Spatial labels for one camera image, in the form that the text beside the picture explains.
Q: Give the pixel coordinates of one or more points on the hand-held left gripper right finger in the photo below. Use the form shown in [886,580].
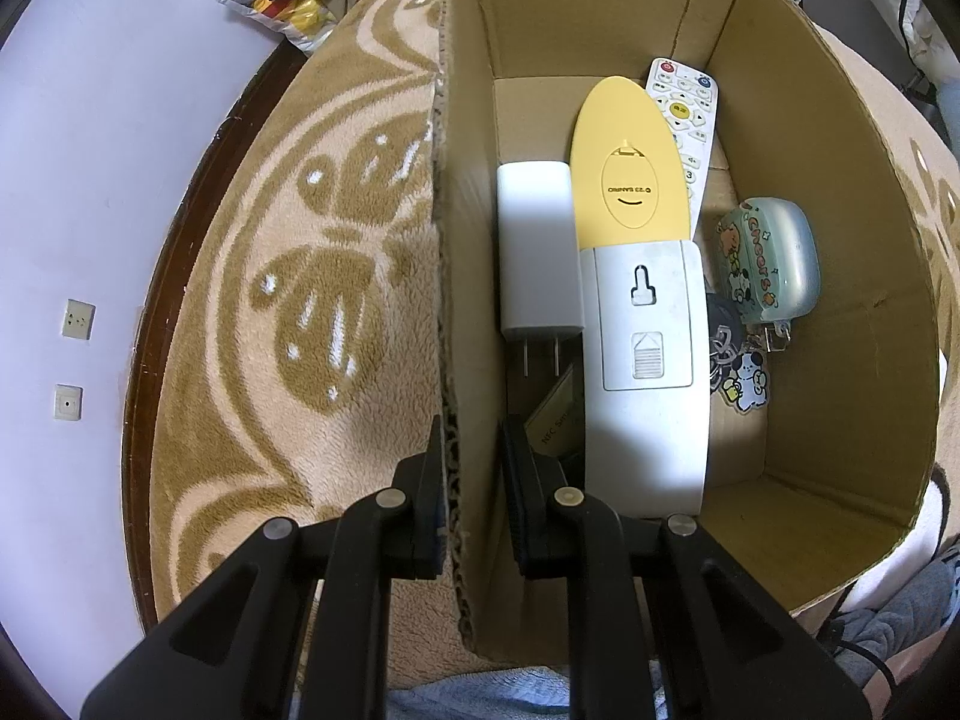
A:
[521,495]

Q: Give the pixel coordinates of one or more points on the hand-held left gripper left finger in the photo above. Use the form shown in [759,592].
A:
[431,532]

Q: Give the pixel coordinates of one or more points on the small beige box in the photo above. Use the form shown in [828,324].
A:
[559,412]

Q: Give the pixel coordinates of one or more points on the white rectangular device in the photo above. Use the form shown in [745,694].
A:
[645,427]

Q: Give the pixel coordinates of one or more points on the key bunch with cartoon charm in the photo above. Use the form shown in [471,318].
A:
[742,382]

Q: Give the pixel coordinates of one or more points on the white plug charger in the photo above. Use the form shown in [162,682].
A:
[536,240]

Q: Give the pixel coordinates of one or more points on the pale green earbuds case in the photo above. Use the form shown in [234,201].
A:
[787,255]

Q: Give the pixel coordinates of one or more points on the cardboard box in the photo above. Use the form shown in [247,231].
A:
[825,240]

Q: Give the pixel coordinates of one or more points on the white remote control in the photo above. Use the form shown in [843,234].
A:
[694,101]

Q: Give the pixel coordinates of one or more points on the white and brown plush slipper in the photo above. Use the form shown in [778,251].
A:
[943,510]

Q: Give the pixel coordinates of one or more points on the plastic bag of toys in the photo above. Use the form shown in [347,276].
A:
[277,7]

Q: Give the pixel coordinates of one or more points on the white duvet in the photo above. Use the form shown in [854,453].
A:
[915,22]

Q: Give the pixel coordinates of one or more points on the dark wooden bed frame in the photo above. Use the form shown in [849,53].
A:
[169,277]

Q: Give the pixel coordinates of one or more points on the wall socket with round hole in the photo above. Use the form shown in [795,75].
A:
[68,403]

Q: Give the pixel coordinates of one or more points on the wall socket with slots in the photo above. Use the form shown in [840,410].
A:
[79,319]

